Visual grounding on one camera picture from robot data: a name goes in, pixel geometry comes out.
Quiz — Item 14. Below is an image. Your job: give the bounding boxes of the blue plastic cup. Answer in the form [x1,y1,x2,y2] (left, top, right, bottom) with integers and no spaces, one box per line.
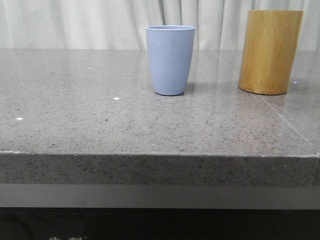
[145,25,196,96]

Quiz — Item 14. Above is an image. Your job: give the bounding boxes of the white curtain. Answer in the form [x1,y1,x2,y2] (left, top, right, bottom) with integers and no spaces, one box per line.
[0,0,320,51]

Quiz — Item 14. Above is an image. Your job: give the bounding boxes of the bamboo cylinder holder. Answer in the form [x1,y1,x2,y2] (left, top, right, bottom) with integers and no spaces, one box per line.
[238,10,304,95]

